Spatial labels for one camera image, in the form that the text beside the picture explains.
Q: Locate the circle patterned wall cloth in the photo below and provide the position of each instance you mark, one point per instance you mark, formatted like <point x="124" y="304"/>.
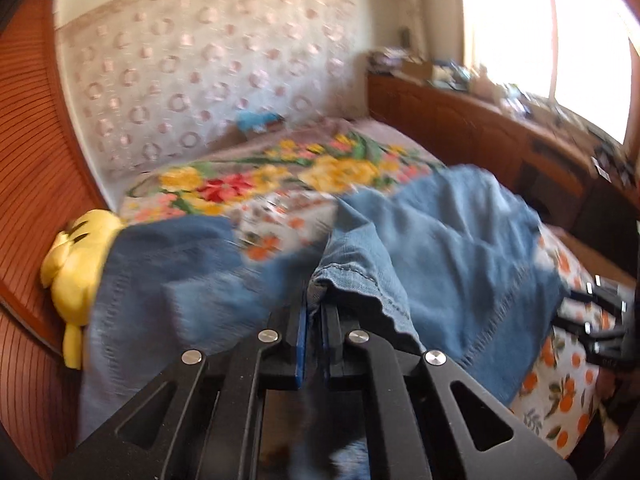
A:
<point x="200" y="60"/>

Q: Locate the open cardboard box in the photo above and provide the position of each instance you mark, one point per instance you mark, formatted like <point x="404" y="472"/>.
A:
<point x="420" y="71"/>

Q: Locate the beige window curtain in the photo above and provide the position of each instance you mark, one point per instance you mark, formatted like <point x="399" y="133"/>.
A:
<point x="407" y="5"/>

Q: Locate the floral blanket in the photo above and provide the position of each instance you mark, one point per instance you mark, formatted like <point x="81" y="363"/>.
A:
<point x="250" y="180"/>

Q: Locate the dark chair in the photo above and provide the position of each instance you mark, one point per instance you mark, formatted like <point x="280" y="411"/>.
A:
<point x="605" y="225"/>

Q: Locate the stack of papers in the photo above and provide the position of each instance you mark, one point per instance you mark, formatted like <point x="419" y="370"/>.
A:
<point x="387" y="58"/>

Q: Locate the yellow plush toy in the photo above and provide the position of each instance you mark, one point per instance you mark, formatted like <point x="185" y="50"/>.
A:
<point x="75" y="270"/>

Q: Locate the slatted wooden wardrobe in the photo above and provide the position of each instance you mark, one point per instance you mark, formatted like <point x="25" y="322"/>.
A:
<point x="35" y="160"/>

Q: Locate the window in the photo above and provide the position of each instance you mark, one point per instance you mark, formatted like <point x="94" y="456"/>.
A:
<point x="540" y="35"/>

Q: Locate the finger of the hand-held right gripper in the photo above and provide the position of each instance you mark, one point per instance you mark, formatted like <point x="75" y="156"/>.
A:
<point x="595" y="337"/>
<point x="607" y="294"/>

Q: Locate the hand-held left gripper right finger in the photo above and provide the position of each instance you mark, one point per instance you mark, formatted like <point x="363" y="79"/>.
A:
<point x="331" y="360"/>

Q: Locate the cardboard box with blue bag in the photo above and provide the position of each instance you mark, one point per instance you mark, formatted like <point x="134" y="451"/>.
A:
<point x="260" y="122"/>

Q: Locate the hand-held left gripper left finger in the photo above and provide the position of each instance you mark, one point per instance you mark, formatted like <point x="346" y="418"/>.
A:
<point x="301" y="355"/>

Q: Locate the blue denim pants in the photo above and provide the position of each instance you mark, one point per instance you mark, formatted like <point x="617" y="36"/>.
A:
<point x="450" y="260"/>

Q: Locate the orange print bed sheet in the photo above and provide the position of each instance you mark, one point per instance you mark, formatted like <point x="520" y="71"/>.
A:
<point x="560" y="390"/>

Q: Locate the low wooden cabinet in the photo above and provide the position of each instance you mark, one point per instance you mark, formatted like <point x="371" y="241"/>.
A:
<point x="450" y="120"/>

